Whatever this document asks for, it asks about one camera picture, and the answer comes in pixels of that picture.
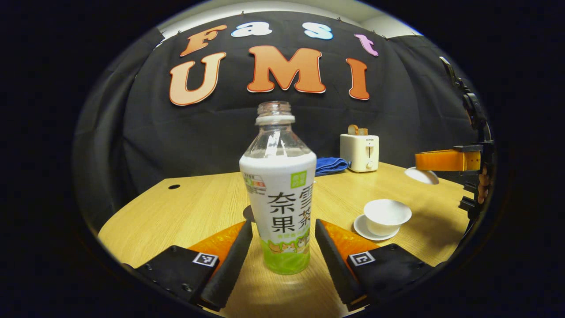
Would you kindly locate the white saucer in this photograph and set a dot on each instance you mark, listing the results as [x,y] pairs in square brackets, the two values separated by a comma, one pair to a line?
[359,228]

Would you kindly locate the white toaster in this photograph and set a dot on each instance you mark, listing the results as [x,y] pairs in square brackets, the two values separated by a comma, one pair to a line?
[357,154]

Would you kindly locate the clear water bottle green label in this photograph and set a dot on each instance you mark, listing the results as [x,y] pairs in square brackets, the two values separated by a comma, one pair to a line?
[278,190]

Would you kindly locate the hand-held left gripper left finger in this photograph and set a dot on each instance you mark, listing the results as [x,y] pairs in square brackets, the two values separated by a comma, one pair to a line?
[231,265]

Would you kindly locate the dark round coaster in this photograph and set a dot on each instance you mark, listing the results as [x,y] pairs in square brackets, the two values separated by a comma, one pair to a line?
[248,214]

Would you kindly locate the white teacup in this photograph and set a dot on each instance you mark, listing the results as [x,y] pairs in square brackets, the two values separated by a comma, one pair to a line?
[386,216]

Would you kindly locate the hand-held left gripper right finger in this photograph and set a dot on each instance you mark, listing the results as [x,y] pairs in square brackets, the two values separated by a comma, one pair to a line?
[335,265]

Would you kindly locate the blue folded towel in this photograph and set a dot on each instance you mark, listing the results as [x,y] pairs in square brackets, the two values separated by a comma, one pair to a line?
[331,165]

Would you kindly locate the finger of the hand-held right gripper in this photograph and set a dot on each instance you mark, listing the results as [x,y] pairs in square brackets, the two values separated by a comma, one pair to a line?
[441,160]

